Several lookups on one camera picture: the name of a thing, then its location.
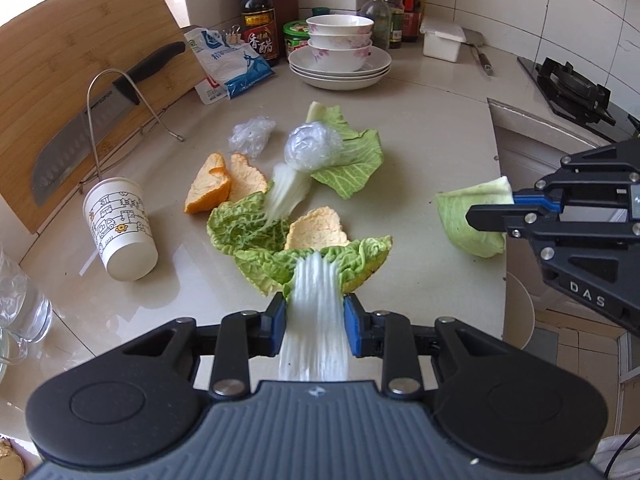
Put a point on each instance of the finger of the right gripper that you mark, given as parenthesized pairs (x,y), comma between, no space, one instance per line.
(501,218)
(534,197)

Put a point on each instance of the metal spatula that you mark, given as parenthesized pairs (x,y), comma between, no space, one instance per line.
(475,40)

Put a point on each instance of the green lid jar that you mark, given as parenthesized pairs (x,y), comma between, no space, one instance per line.
(296,35)

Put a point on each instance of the dark vinegar bottle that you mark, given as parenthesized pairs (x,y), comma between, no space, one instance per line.
(259,29)

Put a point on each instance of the white lidded plastic box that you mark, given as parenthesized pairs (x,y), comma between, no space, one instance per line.
(441,39)

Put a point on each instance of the white plate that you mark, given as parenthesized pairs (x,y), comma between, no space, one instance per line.
(339,83)
(378,61)

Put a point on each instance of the floral white bowl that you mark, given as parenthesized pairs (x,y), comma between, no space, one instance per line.
(339,24)
(339,42)
(339,60)

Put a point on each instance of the bamboo cutting board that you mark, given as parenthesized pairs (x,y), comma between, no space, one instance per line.
(52,56)

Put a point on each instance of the red label sauce bottle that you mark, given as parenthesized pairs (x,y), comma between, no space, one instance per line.
(412,20)

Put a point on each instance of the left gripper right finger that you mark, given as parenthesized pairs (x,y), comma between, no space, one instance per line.
(389,337)

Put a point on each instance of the black-handled santoku knife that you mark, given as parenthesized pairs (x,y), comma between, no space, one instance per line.
(71,145)

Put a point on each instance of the grey glass bottle red cap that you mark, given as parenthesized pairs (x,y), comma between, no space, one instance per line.
(380,14)

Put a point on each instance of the bottom floral white bowl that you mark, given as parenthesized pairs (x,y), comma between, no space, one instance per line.
(339,60)

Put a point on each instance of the crumpled clear plastic wrap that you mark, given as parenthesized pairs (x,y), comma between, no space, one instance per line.
(312,146)

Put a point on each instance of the clear glass jar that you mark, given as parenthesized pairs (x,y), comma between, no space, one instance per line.
(26,314)

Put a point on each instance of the printed white paper cup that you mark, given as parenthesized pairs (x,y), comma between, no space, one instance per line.
(120,228)

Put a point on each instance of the napa cabbage leaf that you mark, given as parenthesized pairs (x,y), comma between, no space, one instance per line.
(314,283)
(259,220)

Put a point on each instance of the lower white plate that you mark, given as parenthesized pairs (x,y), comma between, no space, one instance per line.
(339,83)

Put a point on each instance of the pale orange peel piece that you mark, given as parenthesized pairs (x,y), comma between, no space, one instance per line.
(245,179)

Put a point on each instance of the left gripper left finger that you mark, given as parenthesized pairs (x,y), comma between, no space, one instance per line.
(240,337)

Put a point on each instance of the middle floral white bowl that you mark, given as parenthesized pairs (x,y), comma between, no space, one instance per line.
(339,42)

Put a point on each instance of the large green cabbage leaf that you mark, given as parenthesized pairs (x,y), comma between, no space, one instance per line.
(452,207)

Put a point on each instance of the orange peel orange side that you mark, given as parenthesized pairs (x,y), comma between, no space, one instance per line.
(211,186)

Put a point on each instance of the top floral white bowl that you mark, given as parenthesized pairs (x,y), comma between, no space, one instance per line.
(339,24)

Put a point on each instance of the blue white salt bag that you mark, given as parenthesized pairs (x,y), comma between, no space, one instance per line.
(230,69)

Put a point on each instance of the wire cutting board rack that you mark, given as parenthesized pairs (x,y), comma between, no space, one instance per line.
(109,109)

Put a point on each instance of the black gas stove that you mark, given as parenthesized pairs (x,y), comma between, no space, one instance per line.
(579,100)

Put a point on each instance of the top white plate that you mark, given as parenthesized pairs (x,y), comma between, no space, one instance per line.
(378,61)

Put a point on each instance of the small crumpled plastic wrap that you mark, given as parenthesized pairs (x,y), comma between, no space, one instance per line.
(250,138)

